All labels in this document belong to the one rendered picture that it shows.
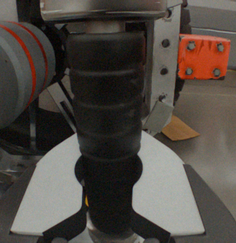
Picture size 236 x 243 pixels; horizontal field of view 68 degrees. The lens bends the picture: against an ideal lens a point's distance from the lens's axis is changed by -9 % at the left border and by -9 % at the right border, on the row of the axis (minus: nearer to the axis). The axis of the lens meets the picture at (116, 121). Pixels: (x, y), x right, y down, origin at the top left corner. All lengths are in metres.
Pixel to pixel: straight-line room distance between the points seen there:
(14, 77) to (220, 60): 0.30
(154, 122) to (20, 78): 0.22
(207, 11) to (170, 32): 0.53
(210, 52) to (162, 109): 0.12
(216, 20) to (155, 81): 0.57
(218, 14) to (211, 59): 0.52
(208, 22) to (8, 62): 0.73
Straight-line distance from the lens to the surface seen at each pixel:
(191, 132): 1.82
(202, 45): 0.33
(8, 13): 0.35
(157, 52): 0.31
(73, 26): 0.83
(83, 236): 0.78
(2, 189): 0.77
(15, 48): 0.24
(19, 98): 0.24
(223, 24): 0.86
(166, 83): 0.32
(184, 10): 0.40
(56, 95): 0.45
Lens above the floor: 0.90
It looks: 28 degrees down
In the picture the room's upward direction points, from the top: 1 degrees counter-clockwise
